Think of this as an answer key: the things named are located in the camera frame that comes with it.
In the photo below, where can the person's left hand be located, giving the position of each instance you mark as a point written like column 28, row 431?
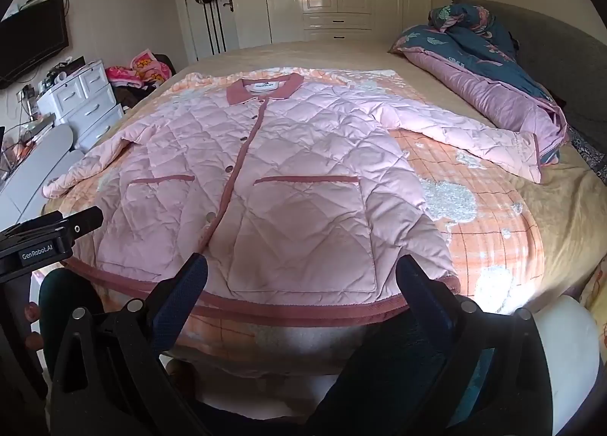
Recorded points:
column 32, row 312

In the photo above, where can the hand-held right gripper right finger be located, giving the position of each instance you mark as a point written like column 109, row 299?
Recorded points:
column 427, row 298

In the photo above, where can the grey upholstered headboard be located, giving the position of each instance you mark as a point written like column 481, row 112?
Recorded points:
column 559, row 47

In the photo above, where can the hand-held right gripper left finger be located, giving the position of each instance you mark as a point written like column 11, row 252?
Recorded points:
column 185, row 293

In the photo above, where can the white drawer chest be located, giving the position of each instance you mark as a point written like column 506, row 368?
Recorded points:
column 90, row 104

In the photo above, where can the dark patterned pillow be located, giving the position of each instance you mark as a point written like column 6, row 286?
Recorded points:
column 588, row 151

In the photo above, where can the pink quilted jacket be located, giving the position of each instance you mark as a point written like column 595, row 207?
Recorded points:
column 294, row 156

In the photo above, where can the white oval table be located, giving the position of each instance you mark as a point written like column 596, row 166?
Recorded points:
column 42, row 165

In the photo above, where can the person's brown slipper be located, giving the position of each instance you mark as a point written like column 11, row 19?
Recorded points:
column 182, row 376

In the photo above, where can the white door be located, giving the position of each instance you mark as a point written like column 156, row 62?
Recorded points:
column 227, row 33

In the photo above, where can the black wall television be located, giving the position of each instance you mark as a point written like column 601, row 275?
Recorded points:
column 28, row 47

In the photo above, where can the dark clothes pile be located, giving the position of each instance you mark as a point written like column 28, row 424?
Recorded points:
column 133, row 94

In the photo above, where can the pink cartoon blanket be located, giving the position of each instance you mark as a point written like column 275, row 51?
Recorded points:
column 142, row 68

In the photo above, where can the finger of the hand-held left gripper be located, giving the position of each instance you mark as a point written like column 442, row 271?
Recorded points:
column 76, row 228
column 33, row 223

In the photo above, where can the orange plaid fleece blanket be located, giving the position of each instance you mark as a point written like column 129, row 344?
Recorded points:
column 493, row 237

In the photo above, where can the bed with beige bedspread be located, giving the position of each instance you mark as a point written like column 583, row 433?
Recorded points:
column 332, row 54

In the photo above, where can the white round stool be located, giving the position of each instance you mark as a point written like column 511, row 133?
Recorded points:
column 569, row 350

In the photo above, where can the blue floral pink quilt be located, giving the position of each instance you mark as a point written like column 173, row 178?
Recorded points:
column 488, row 99

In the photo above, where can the yellow patterned cloth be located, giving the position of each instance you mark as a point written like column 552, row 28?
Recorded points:
column 595, row 293

